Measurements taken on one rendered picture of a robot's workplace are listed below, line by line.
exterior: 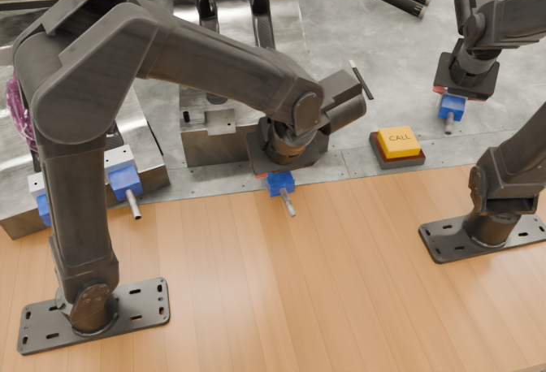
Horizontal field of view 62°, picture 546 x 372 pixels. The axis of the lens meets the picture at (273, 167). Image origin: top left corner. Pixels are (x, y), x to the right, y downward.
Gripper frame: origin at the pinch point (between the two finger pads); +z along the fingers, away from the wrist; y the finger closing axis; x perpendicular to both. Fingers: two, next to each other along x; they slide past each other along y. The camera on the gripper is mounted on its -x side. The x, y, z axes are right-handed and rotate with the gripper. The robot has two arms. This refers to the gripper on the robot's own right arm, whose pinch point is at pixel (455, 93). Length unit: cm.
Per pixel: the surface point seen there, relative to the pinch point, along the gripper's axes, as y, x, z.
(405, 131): 7.8, 12.1, -6.0
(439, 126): 1.4, 7.1, 1.0
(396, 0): 16.7, -29.1, 17.4
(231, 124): 37.3, 20.6, -13.8
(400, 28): 14.0, -21.9, 17.6
